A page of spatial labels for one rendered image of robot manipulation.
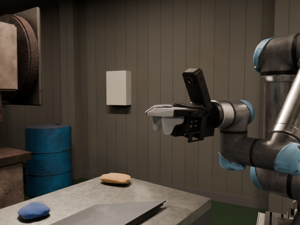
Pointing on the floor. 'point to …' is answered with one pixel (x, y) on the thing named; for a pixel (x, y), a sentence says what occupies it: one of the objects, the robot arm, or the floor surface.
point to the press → (18, 90)
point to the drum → (48, 158)
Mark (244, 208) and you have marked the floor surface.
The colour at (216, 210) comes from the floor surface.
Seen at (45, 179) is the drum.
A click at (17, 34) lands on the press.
